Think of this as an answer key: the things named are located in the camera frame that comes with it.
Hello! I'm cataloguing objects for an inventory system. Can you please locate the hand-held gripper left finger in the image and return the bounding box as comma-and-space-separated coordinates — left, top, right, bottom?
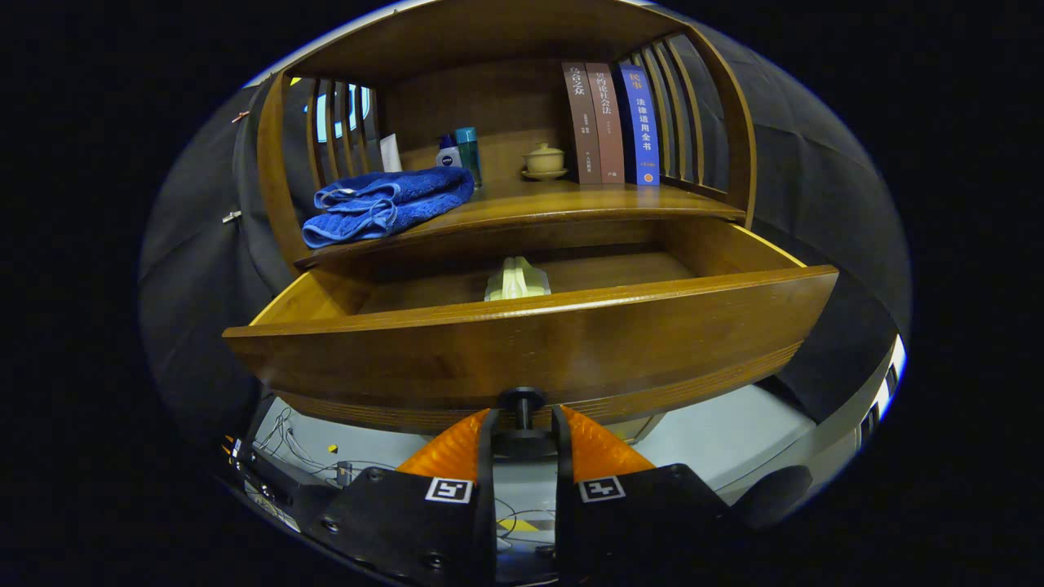
310, 408, 498, 585

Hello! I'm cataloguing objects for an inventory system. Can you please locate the folded blue towel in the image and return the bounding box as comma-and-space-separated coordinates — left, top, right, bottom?
302, 166, 476, 249

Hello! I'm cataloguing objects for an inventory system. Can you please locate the green handled scrub brush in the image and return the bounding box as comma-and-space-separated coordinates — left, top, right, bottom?
484, 256, 552, 302

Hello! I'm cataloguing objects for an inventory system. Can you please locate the dark brown book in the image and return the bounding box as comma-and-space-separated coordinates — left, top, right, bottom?
561, 61, 603, 185

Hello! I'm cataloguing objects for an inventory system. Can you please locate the wooden countertop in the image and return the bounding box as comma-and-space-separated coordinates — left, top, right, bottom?
295, 178, 747, 270

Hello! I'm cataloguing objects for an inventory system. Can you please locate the beige lidded tea cup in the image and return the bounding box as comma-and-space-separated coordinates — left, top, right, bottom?
522, 142, 569, 182

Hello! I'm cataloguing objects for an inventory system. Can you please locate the blue book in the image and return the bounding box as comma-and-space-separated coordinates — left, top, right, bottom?
617, 64, 661, 187

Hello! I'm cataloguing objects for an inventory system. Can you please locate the reddish brown book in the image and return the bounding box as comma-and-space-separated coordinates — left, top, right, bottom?
585, 63, 626, 185

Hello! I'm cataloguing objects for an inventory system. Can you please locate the wooden cabinet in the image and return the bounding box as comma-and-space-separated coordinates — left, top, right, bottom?
257, 0, 758, 445

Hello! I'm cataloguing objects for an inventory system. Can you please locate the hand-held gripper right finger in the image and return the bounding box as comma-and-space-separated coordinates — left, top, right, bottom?
553, 405, 735, 585

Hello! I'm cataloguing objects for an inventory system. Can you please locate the clear teal bottle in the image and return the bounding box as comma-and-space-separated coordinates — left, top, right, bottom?
454, 126, 484, 190

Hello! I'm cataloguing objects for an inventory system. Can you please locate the wooden drawer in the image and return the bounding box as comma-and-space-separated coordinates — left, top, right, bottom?
223, 216, 839, 457

